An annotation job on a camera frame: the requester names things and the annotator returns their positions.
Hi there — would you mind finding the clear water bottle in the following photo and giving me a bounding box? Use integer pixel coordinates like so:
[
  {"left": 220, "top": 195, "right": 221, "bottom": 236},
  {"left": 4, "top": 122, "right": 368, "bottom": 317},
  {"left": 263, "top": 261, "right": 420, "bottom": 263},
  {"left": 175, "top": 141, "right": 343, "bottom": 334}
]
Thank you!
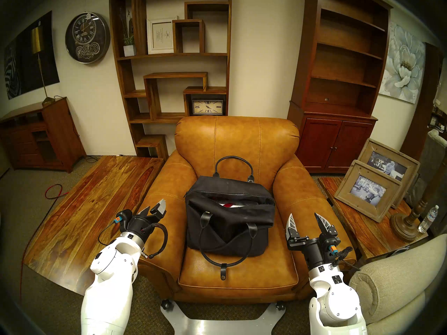
[{"left": 418, "top": 205, "right": 440, "bottom": 234}]

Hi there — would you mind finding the rosewood coffee table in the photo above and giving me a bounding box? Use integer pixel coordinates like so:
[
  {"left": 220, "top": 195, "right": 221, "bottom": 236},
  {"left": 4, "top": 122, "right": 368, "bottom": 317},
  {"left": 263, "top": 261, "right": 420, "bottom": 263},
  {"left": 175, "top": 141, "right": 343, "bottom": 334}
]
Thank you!
[{"left": 23, "top": 156, "right": 164, "bottom": 296}]

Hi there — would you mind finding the thick black left gripper cable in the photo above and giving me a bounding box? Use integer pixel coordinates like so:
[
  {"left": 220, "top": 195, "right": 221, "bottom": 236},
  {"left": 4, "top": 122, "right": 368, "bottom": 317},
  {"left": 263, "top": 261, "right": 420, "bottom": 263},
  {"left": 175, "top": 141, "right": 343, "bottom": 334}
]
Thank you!
[{"left": 140, "top": 222, "right": 169, "bottom": 260}]

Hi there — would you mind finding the round gear wall clock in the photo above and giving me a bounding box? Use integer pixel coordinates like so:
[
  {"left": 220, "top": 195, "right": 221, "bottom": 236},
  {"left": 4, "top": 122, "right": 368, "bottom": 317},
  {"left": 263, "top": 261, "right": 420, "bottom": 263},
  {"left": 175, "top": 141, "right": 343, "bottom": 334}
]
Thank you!
[{"left": 65, "top": 12, "right": 111, "bottom": 64}]

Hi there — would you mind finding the plant in grey pot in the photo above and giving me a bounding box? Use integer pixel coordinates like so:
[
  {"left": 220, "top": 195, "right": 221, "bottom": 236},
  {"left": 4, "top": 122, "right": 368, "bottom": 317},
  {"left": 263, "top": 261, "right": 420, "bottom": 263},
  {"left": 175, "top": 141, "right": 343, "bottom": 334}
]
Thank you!
[{"left": 119, "top": 10, "right": 137, "bottom": 57}]

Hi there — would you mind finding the wooden side table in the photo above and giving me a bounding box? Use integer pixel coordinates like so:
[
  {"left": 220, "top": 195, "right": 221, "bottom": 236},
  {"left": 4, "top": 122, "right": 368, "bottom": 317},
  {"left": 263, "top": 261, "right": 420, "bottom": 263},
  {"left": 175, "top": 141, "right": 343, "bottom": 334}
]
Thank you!
[{"left": 318, "top": 177, "right": 429, "bottom": 265}]

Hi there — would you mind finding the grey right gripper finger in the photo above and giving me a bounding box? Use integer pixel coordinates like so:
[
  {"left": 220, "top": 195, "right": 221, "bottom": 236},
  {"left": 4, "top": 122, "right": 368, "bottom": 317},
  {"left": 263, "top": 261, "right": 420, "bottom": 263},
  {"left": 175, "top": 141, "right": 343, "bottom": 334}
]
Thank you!
[
  {"left": 286, "top": 214, "right": 301, "bottom": 240},
  {"left": 314, "top": 213, "right": 339, "bottom": 237}
]

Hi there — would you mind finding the rectangular mantel clock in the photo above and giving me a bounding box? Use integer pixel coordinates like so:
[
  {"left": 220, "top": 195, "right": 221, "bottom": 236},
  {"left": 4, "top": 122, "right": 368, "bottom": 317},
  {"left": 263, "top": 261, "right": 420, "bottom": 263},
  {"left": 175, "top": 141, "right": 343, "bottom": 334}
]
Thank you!
[{"left": 191, "top": 99, "right": 225, "bottom": 116}]

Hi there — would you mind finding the wooden table lamp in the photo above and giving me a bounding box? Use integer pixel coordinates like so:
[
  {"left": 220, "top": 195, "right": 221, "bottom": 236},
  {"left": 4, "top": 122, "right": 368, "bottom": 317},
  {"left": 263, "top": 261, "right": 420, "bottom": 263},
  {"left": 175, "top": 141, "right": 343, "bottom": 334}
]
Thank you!
[{"left": 390, "top": 57, "right": 447, "bottom": 242}]

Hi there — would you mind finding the white flower painting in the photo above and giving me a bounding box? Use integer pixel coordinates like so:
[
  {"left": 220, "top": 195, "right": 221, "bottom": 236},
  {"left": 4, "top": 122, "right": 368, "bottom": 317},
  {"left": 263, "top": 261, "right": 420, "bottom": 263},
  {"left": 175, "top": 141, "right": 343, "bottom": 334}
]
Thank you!
[{"left": 379, "top": 22, "right": 426, "bottom": 104}]

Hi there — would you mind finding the dark wood sideboard cabinet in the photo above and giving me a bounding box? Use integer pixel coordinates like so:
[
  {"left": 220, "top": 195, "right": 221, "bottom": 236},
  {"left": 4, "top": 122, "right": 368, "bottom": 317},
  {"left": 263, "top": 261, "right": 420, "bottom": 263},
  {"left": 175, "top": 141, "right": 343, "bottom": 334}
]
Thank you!
[{"left": 0, "top": 97, "right": 87, "bottom": 173}]

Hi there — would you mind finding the thin black camera cable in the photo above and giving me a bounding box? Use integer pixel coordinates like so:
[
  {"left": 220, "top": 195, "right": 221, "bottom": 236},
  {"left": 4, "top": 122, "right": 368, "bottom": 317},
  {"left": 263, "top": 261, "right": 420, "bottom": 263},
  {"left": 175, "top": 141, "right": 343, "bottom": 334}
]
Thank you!
[{"left": 98, "top": 221, "right": 121, "bottom": 246}]

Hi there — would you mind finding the gold shade lamp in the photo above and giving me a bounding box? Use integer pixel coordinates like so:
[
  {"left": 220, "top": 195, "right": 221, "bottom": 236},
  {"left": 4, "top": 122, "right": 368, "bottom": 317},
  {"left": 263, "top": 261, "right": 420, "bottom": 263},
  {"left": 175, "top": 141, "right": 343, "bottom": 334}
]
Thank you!
[{"left": 31, "top": 25, "right": 56, "bottom": 106}]

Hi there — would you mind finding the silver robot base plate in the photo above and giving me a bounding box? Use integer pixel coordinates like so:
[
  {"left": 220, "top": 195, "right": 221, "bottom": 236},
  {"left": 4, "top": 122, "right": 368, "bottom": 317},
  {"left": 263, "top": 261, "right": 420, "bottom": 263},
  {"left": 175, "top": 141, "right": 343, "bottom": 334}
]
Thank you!
[{"left": 161, "top": 301, "right": 286, "bottom": 335}]

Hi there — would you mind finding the black zipper handbag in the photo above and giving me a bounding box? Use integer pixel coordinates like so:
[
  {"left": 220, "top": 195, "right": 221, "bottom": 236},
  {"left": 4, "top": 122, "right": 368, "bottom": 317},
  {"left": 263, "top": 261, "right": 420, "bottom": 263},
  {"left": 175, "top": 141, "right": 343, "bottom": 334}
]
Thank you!
[{"left": 184, "top": 156, "right": 276, "bottom": 281}]

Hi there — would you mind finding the large rustic wood picture frame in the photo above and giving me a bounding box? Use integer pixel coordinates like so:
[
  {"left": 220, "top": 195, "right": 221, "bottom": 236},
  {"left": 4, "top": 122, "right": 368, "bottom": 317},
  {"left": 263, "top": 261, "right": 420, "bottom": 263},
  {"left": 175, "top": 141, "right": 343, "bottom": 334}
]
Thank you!
[{"left": 357, "top": 138, "right": 420, "bottom": 209}]

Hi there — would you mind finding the tan leather armchair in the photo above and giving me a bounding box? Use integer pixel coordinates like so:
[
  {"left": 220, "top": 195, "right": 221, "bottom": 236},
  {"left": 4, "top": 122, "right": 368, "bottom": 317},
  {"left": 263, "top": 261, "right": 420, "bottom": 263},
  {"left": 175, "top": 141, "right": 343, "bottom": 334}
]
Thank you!
[{"left": 134, "top": 115, "right": 357, "bottom": 303}]

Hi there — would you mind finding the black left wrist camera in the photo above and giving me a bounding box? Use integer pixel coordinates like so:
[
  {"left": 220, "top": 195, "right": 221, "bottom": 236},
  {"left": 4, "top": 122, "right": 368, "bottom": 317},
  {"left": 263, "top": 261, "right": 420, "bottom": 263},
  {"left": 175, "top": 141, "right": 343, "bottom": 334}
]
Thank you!
[{"left": 116, "top": 209, "right": 133, "bottom": 233}]

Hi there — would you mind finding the dark zebra wall picture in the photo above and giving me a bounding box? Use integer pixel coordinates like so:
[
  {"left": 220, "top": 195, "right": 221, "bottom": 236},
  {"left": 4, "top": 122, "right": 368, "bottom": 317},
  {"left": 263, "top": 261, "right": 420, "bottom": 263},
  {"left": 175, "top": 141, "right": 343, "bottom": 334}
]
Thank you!
[{"left": 3, "top": 10, "right": 60, "bottom": 100}]

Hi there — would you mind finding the open wooden shelf unit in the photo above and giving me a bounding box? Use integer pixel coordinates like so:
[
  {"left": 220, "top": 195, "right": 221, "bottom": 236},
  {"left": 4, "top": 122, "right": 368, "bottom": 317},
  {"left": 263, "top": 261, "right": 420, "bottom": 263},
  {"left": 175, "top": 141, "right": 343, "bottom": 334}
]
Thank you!
[{"left": 109, "top": 0, "right": 233, "bottom": 161}]

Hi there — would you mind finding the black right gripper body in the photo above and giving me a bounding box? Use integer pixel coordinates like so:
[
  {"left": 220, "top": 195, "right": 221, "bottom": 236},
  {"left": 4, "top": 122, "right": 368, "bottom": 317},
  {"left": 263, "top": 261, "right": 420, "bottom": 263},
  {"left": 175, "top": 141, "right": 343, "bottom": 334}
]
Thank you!
[{"left": 286, "top": 233, "right": 341, "bottom": 269}]

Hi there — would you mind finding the white framed certificate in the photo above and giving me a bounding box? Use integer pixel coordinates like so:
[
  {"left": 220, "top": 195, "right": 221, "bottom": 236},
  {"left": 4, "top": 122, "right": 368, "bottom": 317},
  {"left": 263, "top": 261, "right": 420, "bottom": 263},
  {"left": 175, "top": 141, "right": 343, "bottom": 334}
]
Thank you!
[{"left": 146, "top": 17, "right": 178, "bottom": 55}]

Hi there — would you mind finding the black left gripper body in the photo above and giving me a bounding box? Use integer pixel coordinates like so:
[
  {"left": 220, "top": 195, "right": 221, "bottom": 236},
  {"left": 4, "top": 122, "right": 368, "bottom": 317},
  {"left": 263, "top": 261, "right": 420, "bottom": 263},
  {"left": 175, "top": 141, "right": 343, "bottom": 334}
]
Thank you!
[{"left": 126, "top": 214, "right": 159, "bottom": 241}]

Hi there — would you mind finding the dark bookcase with ornaments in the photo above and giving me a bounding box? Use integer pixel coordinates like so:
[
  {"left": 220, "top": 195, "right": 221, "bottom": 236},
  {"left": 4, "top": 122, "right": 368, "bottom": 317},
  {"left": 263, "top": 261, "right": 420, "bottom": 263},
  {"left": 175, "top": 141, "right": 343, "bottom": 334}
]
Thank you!
[{"left": 430, "top": 106, "right": 447, "bottom": 136}]

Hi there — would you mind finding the cherry wood bookcase hutch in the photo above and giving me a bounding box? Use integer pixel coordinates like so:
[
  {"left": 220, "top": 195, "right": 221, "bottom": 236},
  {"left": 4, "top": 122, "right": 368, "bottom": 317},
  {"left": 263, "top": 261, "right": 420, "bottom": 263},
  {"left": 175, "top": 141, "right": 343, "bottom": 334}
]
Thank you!
[{"left": 287, "top": 0, "right": 393, "bottom": 174}]

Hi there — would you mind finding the small rustic wood picture frame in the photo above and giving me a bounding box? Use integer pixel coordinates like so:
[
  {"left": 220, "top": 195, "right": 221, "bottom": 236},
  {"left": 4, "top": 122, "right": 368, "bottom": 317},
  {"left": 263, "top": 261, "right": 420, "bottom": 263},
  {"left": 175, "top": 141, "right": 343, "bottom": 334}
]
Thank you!
[{"left": 334, "top": 160, "right": 403, "bottom": 223}]

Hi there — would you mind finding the grey upholstered armchair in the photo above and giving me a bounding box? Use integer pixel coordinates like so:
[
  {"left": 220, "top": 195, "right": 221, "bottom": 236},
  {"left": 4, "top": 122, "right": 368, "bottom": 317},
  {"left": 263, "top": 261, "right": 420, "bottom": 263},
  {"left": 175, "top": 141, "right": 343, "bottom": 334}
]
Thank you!
[{"left": 407, "top": 128, "right": 447, "bottom": 209}]

